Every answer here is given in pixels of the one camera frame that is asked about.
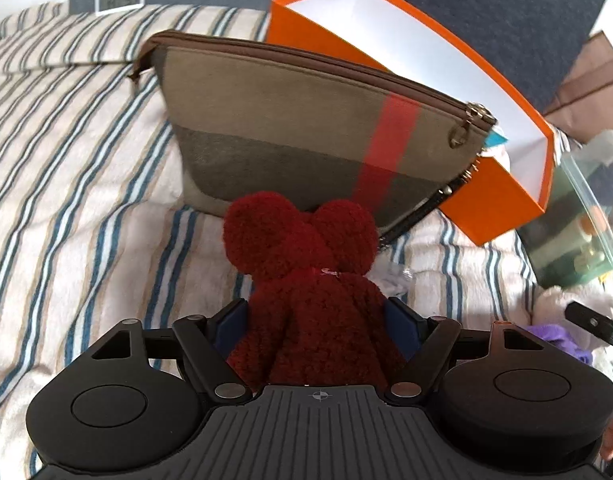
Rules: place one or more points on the brown plaid zipper pouch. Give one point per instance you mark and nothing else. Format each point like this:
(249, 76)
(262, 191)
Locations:
(246, 120)

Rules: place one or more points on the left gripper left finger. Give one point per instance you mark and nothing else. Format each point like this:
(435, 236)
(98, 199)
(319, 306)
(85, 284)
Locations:
(205, 345)

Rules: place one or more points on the clear green storage box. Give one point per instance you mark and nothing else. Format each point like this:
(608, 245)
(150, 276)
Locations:
(571, 243)

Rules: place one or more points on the dark red plush toy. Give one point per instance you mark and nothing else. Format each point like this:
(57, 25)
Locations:
(314, 316)

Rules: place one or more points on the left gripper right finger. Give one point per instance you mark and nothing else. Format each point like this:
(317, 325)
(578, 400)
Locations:
(426, 345)

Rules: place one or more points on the purple fleece cloth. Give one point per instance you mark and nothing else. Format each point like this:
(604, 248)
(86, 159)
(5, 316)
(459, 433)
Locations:
(559, 337)

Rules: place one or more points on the striped bed cover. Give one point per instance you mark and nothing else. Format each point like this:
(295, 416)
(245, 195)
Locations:
(100, 254)

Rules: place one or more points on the orange cardboard box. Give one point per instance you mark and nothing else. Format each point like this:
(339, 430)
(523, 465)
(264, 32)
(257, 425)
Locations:
(445, 131)

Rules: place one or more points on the dark grey headboard panel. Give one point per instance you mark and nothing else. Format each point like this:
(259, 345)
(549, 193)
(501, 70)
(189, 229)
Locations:
(533, 43)

